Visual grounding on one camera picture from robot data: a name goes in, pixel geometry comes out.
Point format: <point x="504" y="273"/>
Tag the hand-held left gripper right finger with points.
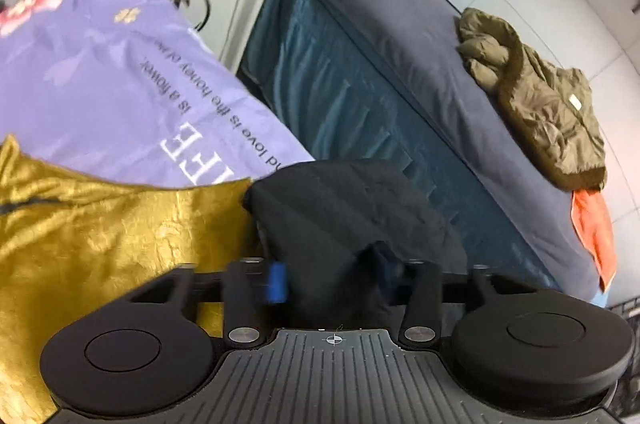
<point x="387" y="276"/>

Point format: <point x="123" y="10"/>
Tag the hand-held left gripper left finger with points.
<point x="277" y="284"/>

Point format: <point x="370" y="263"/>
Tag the black quilted jacket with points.
<point x="340" y="214"/>

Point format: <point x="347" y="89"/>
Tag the gold shiny cloth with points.
<point x="110" y="234"/>

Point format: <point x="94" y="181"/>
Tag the teal air mattress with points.
<point x="340" y="104"/>

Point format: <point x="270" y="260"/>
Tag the orange cloth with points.
<point x="595" y="229"/>

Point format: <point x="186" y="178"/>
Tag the dark blue air mattress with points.
<point x="400" y="54"/>

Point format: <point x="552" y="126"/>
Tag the olive green puffer jacket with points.
<point x="545" y="104"/>

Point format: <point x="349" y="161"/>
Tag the purple floral bed sheet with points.
<point x="100" y="69"/>

